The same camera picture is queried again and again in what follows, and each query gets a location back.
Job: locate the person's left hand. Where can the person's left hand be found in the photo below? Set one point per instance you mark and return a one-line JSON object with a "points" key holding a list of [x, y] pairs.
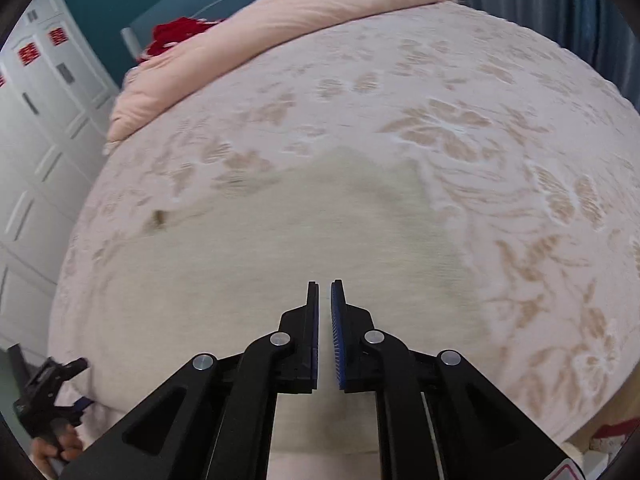
{"points": [[45, 452]]}

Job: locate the red floral mat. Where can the red floral mat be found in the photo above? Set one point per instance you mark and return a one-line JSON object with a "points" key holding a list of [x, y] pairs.
{"points": [[615, 434]]}

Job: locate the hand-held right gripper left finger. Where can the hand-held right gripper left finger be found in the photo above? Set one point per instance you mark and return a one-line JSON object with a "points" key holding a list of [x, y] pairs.
{"points": [[315, 340]]}

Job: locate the bed with floral bedspread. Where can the bed with floral bedspread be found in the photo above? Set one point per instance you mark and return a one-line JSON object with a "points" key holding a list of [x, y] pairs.
{"points": [[450, 85]]}

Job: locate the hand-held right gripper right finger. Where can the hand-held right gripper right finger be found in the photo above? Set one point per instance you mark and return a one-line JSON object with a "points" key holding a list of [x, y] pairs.
{"points": [[336, 340]]}

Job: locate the beige sweater with black hearts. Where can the beige sweater with black hearts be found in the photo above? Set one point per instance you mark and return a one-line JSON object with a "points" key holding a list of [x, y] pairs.
{"points": [[300, 230]]}

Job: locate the white wardrobe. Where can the white wardrobe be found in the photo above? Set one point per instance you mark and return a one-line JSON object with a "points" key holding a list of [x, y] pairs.
{"points": [[40, 160]]}

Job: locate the pink duvet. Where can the pink duvet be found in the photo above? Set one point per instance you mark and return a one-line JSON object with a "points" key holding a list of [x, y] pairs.
{"points": [[300, 10]]}

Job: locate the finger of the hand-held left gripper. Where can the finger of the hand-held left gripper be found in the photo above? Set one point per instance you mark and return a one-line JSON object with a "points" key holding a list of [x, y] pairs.
{"points": [[75, 366], [82, 403]]}

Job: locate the blue-grey curtain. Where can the blue-grey curtain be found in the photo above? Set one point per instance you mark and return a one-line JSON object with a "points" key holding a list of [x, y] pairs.
{"points": [[550, 0]]}

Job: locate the red cloth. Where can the red cloth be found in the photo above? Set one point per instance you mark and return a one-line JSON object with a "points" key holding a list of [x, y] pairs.
{"points": [[172, 35]]}

